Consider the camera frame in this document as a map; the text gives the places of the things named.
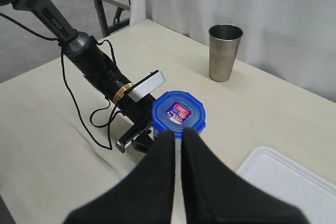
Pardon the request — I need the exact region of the blue container lid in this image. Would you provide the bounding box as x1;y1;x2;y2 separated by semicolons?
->
152;91;206;139

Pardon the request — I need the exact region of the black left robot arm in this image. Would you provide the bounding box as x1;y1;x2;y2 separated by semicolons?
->
1;0;159;153

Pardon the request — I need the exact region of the grey side table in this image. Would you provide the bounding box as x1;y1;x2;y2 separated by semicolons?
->
93;0;130;37

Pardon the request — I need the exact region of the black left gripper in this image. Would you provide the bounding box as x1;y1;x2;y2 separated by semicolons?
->
116;84;155;153

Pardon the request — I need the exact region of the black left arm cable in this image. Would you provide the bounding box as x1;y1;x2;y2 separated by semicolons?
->
0;12;124;150

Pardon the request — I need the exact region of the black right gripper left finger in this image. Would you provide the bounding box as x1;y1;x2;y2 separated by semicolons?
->
64;130;175;223

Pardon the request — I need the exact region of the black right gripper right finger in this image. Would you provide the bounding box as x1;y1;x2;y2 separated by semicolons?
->
181;127;308;223

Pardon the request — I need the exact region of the white plastic tray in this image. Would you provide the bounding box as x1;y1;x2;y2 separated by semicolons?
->
236;146;335;223

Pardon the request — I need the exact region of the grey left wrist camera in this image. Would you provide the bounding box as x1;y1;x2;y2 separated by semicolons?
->
127;70;166;102

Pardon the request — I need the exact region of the white backdrop curtain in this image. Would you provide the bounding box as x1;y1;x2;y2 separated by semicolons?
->
131;0;335;101

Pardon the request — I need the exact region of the stainless steel cup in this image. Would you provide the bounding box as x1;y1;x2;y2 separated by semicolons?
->
208;24;243;82

